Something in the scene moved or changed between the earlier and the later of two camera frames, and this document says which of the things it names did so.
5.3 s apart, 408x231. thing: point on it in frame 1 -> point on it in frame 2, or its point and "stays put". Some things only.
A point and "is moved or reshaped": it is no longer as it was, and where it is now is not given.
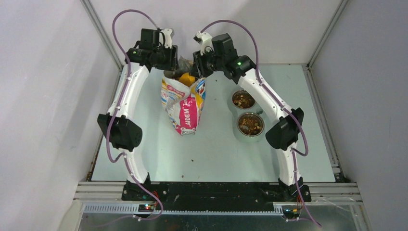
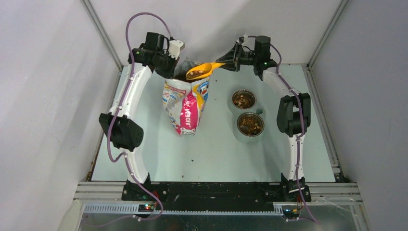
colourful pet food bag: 184,104 stays put
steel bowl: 241,99 stays put
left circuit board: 146,208 stays put
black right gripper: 198,68 -> 233,58
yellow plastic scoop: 187,80 is moved or reshaped
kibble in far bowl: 241,98 stays put
